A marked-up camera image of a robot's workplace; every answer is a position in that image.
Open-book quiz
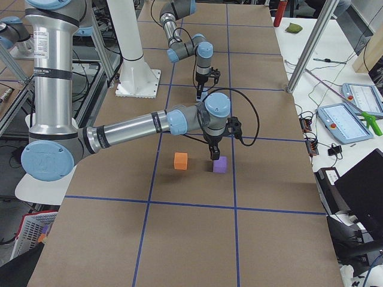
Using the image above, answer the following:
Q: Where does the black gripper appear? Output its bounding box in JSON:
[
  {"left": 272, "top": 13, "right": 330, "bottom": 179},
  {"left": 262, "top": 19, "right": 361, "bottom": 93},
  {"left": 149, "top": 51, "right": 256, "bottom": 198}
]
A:
[
  {"left": 195, "top": 72, "right": 209, "bottom": 97},
  {"left": 203, "top": 134, "right": 223, "bottom": 161}
]

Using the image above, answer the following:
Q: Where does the light blue foam block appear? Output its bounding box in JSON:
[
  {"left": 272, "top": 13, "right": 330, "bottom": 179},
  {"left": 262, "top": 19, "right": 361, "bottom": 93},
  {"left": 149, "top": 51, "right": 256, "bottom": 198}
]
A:
[{"left": 196, "top": 91, "right": 208, "bottom": 102}]

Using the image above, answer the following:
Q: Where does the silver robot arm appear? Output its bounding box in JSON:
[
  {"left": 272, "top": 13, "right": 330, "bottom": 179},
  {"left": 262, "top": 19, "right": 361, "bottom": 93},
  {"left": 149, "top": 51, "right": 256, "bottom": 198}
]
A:
[
  {"left": 21, "top": 1, "right": 231, "bottom": 182},
  {"left": 160, "top": 1, "right": 220, "bottom": 101}
]

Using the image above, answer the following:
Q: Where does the purple foam block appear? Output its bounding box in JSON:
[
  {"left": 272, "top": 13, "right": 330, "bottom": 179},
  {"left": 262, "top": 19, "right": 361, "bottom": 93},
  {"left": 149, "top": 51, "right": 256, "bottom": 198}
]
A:
[{"left": 212, "top": 156, "right": 227, "bottom": 173}]

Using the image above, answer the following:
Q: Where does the orange foam block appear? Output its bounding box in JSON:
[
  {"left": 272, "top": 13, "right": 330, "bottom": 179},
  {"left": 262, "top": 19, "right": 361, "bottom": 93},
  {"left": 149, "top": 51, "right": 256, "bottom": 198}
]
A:
[{"left": 174, "top": 152, "right": 188, "bottom": 170}]

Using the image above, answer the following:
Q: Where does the orange circuit board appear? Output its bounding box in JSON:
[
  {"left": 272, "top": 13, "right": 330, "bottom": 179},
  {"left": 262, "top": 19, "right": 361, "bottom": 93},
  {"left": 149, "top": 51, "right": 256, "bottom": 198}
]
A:
[{"left": 299, "top": 117, "right": 319, "bottom": 157}]

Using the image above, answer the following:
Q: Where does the green bean bag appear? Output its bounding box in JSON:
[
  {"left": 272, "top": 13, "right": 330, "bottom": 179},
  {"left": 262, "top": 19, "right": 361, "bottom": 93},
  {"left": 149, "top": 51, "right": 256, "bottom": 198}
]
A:
[{"left": 285, "top": 23, "right": 303, "bottom": 34}]

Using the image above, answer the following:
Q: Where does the red water bottle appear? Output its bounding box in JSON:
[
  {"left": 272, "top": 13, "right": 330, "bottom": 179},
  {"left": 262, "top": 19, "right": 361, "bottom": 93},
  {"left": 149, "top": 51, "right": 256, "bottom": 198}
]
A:
[{"left": 273, "top": 0, "right": 288, "bottom": 28}]

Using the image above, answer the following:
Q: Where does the near teach pendant tablet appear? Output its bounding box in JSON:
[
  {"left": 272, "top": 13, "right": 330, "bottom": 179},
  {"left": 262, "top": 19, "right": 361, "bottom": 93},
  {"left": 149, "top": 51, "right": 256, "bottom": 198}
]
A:
[{"left": 317, "top": 103, "right": 373, "bottom": 144}]

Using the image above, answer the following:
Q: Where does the teach pendant tablet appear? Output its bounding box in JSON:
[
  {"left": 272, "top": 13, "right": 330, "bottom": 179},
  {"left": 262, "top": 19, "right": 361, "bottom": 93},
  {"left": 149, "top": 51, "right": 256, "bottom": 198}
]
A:
[
  {"left": 342, "top": 83, "right": 382, "bottom": 116},
  {"left": 317, "top": 103, "right": 373, "bottom": 144}
]

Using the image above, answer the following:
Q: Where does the far teach pendant tablet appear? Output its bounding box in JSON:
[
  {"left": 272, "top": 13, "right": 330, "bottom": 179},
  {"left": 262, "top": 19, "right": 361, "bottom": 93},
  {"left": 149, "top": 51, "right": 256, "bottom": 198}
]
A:
[{"left": 342, "top": 83, "right": 382, "bottom": 116}]

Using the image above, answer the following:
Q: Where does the white perforated basket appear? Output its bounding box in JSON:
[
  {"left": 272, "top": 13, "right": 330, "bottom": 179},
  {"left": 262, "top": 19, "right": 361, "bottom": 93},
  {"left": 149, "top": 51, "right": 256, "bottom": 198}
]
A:
[{"left": 10, "top": 210, "right": 58, "bottom": 260}]

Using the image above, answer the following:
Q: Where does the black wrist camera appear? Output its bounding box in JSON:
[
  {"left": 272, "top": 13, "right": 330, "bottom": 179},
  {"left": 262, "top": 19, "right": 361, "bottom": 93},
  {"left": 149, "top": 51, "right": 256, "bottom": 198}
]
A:
[
  {"left": 208, "top": 67, "right": 221, "bottom": 84},
  {"left": 224, "top": 117, "right": 242, "bottom": 141}
]

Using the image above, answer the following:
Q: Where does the black camera cable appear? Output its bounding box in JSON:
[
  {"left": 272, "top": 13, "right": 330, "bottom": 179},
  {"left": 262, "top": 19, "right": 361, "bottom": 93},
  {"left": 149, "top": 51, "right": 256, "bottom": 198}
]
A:
[{"left": 182, "top": 87, "right": 260, "bottom": 147}]

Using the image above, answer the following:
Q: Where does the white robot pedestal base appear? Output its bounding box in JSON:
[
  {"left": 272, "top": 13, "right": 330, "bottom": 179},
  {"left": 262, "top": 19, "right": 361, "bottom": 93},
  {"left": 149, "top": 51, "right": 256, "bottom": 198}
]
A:
[{"left": 107, "top": 0, "right": 161, "bottom": 98}]

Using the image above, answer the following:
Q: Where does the green strap smartwatch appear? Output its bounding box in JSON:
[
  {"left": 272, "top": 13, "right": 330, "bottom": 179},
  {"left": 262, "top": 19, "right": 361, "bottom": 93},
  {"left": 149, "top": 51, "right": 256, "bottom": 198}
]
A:
[{"left": 313, "top": 58, "right": 347, "bottom": 65}]

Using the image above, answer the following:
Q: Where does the aluminium frame post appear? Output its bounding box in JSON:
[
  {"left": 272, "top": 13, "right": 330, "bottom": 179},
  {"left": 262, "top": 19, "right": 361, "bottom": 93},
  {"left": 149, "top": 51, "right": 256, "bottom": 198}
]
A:
[{"left": 287, "top": 0, "right": 339, "bottom": 94}]

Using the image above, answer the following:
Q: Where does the green handled reach grabber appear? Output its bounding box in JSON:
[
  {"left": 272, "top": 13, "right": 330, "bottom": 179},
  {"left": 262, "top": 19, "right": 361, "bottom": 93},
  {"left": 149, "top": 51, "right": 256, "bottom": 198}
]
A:
[{"left": 303, "top": 69, "right": 383, "bottom": 135}]

